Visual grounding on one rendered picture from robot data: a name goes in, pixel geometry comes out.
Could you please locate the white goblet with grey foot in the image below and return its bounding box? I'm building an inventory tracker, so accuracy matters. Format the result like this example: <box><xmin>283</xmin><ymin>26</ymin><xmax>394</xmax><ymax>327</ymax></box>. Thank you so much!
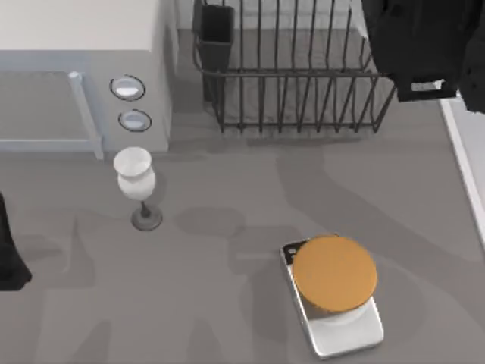
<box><xmin>112</xmin><ymin>146</ymin><xmax>164</xmax><ymax>231</ymax></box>

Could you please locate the small round microwave knob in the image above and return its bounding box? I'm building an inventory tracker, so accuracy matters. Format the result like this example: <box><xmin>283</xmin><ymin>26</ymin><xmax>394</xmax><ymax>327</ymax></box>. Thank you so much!
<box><xmin>117</xmin><ymin>108</ymin><xmax>153</xmax><ymax>133</ymax></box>

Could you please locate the white jar with wooden lid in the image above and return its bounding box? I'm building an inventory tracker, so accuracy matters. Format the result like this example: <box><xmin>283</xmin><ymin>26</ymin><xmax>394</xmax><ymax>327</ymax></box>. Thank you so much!
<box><xmin>292</xmin><ymin>233</ymin><xmax>379</xmax><ymax>324</ymax></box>

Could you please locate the large round microwave knob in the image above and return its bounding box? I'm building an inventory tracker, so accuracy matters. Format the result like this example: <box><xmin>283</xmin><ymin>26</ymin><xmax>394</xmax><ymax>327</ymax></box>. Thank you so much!
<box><xmin>108</xmin><ymin>74</ymin><xmax>147</xmax><ymax>102</ymax></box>

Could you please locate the black cutlery holder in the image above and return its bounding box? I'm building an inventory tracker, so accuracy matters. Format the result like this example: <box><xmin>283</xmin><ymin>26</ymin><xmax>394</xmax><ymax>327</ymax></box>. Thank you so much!
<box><xmin>192</xmin><ymin>0</ymin><xmax>236</xmax><ymax>103</ymax></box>

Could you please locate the silver smartphone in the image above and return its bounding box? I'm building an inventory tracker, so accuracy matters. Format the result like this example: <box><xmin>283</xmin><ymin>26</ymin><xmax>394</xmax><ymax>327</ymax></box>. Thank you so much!
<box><xmin>280</xmin><ymin>238</ymin><xmax>385</xmax><ymax>359</ymax></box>

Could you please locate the grey microwave door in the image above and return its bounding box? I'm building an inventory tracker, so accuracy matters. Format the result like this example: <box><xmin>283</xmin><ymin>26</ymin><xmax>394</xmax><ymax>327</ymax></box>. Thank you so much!
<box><xmin>0</xmin><ymin>70</ymin><xmax>105</xmax><ymax>160</ymax></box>

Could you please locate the pale microwave oven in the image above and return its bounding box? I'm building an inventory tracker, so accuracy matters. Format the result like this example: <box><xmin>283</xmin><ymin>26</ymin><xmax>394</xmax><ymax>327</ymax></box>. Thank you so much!
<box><xmin>0</xmin><ymin>0</ymin><xmax>172</xmax><ymax>161</ymax></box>

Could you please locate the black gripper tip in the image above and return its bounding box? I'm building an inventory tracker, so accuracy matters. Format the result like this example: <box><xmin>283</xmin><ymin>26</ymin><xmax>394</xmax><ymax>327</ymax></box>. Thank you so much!
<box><xmin>0</xmin><ymin>192</ymin><xmax>33</xmax><ymax>293</ymax></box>

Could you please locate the dark wire dish rack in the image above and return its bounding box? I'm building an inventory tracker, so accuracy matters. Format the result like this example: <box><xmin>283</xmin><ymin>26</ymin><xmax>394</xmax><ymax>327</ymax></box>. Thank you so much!
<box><xmin>191</xmin><ymin>0</ymin><xmax>398</xmax><ymax>135</ymax></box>

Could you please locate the pale blue door handle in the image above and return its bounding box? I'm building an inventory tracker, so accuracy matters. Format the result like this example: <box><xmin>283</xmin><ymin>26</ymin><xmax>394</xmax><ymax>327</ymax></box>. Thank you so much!
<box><xmin>67</xmin><ymin>71</ymin><xmax>105</xmax><ymax>160</ymax></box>

